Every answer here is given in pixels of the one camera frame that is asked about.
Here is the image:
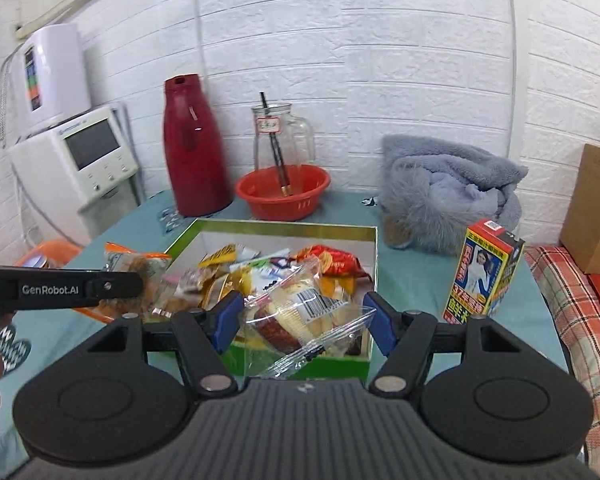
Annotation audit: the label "brown cardboard box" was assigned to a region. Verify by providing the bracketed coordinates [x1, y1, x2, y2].
[559, 144, 600, 274]

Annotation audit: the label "white snack bag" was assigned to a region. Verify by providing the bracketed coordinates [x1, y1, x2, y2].
[241, 256, 299, 295]

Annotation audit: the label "teal patterned tablecloth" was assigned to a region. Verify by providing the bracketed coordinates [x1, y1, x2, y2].
[0, 191, 568, 479]

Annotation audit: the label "yellow red printed carton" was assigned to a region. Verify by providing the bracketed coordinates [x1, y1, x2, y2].
[442, 219, 526, 324]

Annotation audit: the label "grey fluffy blanket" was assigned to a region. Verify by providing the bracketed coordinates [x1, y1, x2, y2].
[378, 134, 528, 256]

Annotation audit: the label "red plastic basket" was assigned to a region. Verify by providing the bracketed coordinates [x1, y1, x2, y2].
[235, 165, 332, 221]

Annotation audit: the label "red orange chip bag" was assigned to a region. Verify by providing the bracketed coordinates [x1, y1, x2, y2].
[294, 245, 370, 278]

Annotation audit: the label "yellow corn snack bag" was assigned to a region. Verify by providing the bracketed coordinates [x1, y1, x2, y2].
[201, 266, 253, 311]

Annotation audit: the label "white machine with screen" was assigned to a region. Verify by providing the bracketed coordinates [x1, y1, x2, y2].
[7, 103, 145, 246]

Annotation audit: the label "green cardboard box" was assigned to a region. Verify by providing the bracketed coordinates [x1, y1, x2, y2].
[166, 219, 378, 380]

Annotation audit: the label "black chopsticks in pitcher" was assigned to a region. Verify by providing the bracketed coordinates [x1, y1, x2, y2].
[260, 91, 291, 196]

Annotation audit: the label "red plaid cloth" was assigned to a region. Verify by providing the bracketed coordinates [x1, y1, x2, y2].
[526, 246, 600, 476]

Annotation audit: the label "orange plastic basin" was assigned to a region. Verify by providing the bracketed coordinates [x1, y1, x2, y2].
[16, 238, 83, 269]

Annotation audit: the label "pink-topped brown snack bag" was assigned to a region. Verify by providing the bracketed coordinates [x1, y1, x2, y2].
[151, 268, 215, 318]

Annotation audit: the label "clear bag of cakes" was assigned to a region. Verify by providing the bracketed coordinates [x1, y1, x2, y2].
[242, 257, 375, 379]

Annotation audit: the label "clear glass pitcher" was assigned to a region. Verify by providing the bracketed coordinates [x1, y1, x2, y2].
[251, 103, 315, 171]

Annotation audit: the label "red thermos jug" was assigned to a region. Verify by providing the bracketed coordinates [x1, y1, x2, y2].
[163, 74, 234, 217]

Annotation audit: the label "white wall water purifier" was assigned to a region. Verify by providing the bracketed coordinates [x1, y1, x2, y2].
[9, 23, 92, 134]

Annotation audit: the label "orange-edged clear snack bag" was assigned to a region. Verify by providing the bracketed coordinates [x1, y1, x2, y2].
[76, 242, 172, 323]

